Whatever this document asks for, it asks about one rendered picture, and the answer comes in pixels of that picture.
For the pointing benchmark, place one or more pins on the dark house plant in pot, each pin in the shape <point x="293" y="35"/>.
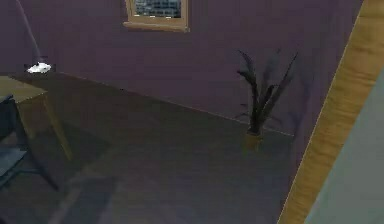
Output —
<point x="260" y="100"/>

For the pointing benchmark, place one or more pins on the wooden framed window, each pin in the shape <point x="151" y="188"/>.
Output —
<point x="156" y="15"/>

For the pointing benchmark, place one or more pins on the floor lamp with white base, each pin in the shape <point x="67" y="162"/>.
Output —
<point x="37" y="63"/>

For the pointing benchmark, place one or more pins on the olive wooden table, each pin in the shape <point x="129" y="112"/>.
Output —
<point x="30" y="100"/>

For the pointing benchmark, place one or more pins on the dark grey chair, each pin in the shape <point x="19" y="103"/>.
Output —
<point x="10" y="146"/>

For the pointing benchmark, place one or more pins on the wooden door frame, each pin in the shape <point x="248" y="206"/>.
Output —
<point x="336" y="110"/>

